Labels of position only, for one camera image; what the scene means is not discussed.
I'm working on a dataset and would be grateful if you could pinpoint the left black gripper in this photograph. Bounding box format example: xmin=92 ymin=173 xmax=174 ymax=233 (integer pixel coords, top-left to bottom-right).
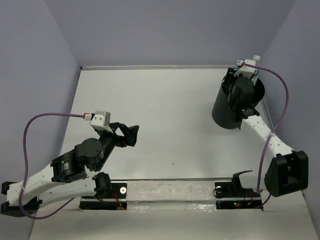
xmin=95 ymin=122 xmax=141 ymax=172

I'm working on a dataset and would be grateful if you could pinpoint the blue label bottle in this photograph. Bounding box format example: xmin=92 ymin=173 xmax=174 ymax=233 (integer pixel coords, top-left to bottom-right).
xmin=236 ymin=58 xmax=245 ymax=68

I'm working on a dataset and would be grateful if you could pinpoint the green white label bottle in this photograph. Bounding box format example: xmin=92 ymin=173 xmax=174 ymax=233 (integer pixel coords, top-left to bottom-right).
xmin=251 ymin=55 xmax=261 ymax=85

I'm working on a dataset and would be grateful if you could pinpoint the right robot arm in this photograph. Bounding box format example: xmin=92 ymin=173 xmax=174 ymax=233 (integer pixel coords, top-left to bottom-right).
xmin=222 ymin=63 xmax=309 ymax=197

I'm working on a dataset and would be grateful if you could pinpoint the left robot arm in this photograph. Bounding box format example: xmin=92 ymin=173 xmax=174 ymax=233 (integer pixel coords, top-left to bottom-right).
xmin=0 ymin=122 xmax=140 ymax=218

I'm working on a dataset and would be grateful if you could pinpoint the black cylindrical bin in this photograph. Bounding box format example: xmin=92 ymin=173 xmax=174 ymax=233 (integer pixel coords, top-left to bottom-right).
xmin=212 ymin=76 xmax=265 ymax=130

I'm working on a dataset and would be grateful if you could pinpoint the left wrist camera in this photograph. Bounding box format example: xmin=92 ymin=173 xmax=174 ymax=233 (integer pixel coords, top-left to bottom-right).
xmin=89 ymin=110 xmax=112 ymax=132

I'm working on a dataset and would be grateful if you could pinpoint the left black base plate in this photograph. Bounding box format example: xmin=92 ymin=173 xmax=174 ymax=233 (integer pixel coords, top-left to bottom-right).
xmin=79 ymin=181 xmax=128 ymax=211

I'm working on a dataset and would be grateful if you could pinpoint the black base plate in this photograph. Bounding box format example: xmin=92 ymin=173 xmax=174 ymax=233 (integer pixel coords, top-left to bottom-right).
xmin=213 ymin=181 xmax=263 ymax=210
xmin=79 ymin=181 xmax=128 ymax=211

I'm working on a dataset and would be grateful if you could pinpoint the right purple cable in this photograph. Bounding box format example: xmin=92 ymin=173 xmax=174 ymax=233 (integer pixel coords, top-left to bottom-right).
xmin=241 ymin=63 xmax=290 ymax=209

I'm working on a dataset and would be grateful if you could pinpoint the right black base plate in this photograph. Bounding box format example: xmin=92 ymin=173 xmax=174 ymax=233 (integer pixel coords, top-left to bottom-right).
xmin=213 ymin=181 xmax=263 ymax=210

